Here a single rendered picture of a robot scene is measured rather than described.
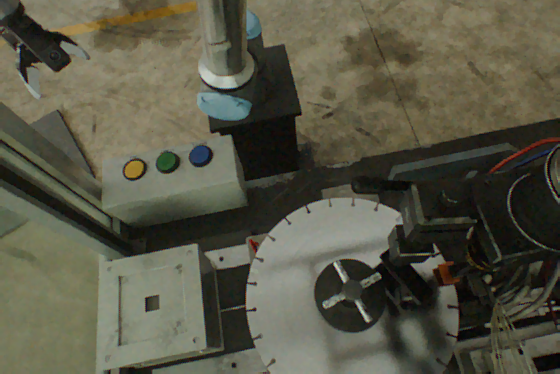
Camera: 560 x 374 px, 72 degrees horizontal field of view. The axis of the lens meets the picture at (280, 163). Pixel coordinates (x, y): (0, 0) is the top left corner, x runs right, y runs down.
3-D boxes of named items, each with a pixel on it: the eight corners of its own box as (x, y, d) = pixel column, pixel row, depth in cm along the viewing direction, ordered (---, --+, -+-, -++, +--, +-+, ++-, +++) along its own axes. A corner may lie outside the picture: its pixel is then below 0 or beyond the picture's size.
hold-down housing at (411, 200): (386, 269, 50) (426, 219, 32) (381, 233, 53) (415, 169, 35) (429, 267, 50) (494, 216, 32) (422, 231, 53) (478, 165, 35)
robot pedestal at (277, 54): (224, 159, 182) (173, 45, 116) (307, 143, 183) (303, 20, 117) (235, 241, 164) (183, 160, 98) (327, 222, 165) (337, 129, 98)
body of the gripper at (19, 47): (43, 32, 88) (5, -13, 77) (64, 49, 85) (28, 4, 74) (14, 53, 85) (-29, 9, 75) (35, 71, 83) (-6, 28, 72)
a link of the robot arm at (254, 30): (269, 43, 100) (263, 0, 88) (261, 84, 94) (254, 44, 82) (224, 41, 102) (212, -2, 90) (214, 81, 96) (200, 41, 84)
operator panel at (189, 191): (132, 229, 90) (100, 207, 77) (131, 187, 95) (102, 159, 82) (249, 205, 91) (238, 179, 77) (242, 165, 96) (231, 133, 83)
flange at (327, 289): (357, 349, 57) (359, 349, 55) (300, 299, 61) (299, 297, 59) (399, 290, 61) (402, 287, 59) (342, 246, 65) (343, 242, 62)
